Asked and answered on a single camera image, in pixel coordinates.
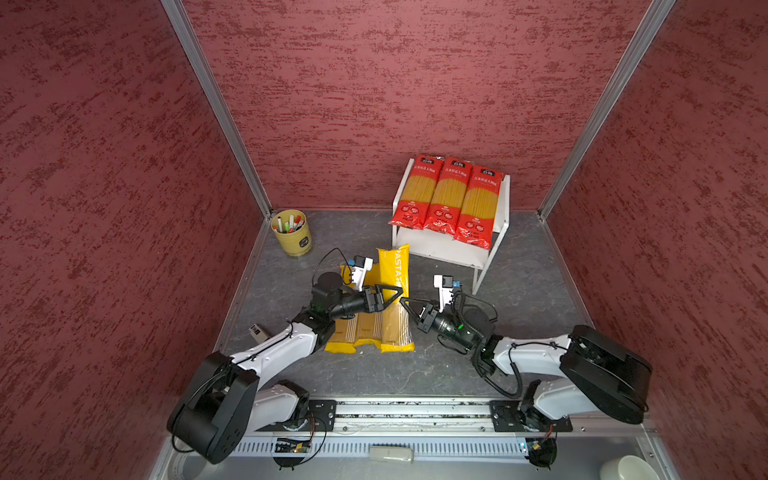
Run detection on right aluminium corner post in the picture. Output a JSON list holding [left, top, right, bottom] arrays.
[[538, 0, 676, 223]]

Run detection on aluminium corner post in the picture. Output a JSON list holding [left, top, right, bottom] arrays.
[[161, 0, 272, 219], [538, 0, 676, 223]]

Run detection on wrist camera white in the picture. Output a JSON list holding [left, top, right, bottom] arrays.
[[348, 255, 374, 291], [433, 274, 462, 312]]

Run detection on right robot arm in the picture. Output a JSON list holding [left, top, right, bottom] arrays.
[[399, 296, 652, 433]]

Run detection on yellow pasta package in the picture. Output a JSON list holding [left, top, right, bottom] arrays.
[[378, 244, 414, 353], [325, 265, 358, 354], [354, 263, 382, 348]]

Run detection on white bowl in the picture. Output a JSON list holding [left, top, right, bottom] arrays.
[[599, 455, 660, 480]]

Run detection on white two-tier shelf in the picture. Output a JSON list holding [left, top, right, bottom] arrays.
[[391, 175, 511, 294]]

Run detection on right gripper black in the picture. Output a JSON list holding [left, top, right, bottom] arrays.
[[400, 296, 476, 352]]

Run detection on yellow pen holder cup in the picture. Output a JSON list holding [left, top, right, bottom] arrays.
[[270, 209, 312, 257]]

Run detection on red pasta package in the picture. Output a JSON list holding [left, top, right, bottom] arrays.
[[423, 158, 473, 235], [453, 165, 503, 250], [389, 155, 444, 230]]

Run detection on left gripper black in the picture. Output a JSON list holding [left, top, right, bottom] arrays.
[[329, 282, 402, 319]]

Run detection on left aluminium corner post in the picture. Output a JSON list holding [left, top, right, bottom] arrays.
[[161, 0, 272, 219]]

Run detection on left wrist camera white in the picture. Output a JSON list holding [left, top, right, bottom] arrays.
[[348, 255, 374, 291]]

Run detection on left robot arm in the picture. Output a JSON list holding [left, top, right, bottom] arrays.
[[166, 272, 403, 464]]

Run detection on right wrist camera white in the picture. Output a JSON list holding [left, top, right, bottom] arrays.
[[433, 274, 462, 312]]

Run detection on white cable duct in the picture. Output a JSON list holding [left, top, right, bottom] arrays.
[[221, 435, 541, 464]]

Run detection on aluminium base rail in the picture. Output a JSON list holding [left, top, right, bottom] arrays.
[[243, 397, 651, 437]]

